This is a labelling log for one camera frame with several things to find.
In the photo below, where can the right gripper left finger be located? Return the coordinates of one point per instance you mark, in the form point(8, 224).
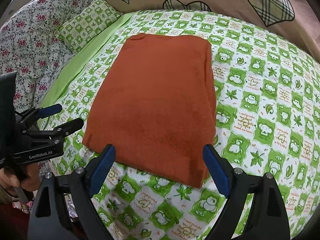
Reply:
point(49, 217)

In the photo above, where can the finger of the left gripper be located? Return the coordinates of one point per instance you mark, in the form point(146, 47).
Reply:
point(33, 114)
point(62, 130)

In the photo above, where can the orange knit t-shirt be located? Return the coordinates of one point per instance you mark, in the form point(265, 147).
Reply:
point(157, 107)

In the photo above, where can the red sleeve left forearm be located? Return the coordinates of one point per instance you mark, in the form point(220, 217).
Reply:
point(14, 222)

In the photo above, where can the floral quilt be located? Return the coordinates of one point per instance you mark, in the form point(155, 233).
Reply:
point(44, 65)

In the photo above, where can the green patterned pillow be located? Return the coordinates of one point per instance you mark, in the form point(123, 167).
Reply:
point(77, 32)

